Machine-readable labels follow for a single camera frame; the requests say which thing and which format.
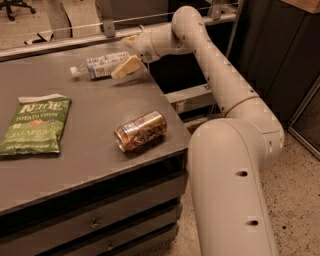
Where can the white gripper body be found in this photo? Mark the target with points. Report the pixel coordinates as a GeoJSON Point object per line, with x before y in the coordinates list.
{"type": "Point", "coordinates": [144, 46]}

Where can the grey metal rail frame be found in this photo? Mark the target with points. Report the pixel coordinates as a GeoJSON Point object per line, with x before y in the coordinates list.
{"type": "Point", "coordinates": [106, 29]}

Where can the blue label plastic bottle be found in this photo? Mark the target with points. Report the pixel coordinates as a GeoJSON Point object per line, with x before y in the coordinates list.
{"type": "Point", "coordinates": [99, 67]}

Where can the green potato chips bag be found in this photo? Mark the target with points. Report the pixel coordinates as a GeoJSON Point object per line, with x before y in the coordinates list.
{"type": "Point", "coordinates": [37, 125]}

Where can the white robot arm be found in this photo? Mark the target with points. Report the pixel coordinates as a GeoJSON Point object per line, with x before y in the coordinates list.
{"type": "Point", "coordinates": [225, 155]}

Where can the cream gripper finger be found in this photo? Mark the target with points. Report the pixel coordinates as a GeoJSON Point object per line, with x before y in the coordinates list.
{"type": "Point", "coordinates": [130, 41]}
{"type": "Point", "coordinates": [132, 64]}

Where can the dark cabinet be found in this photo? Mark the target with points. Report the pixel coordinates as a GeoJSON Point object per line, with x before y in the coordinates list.
{"type": "Point", "coordinates": [277, 49]}

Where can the grey drawer cabinet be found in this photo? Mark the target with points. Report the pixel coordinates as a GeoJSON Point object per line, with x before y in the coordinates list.
{"type": "Point", "coordinates": [121, 216]}

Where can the orange drink can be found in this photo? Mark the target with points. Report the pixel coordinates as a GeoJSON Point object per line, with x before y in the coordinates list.
{"type": "Point", "coordinates": [140, 131]}

